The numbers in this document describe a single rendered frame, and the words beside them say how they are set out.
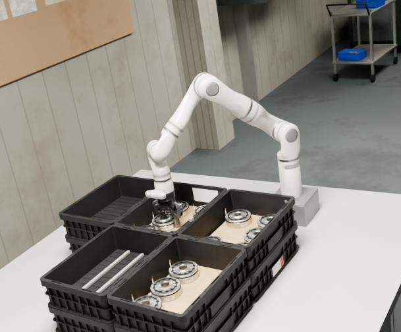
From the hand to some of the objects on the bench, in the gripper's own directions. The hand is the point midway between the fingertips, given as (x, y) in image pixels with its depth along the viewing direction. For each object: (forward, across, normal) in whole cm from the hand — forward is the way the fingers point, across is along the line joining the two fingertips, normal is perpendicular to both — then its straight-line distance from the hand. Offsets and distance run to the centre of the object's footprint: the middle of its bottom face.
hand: (170, 221), depth 250 cm
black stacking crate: (+15, -32, +40) cm, 54 cm away
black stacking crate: (+15, -2, +40) cm, 43 cm away
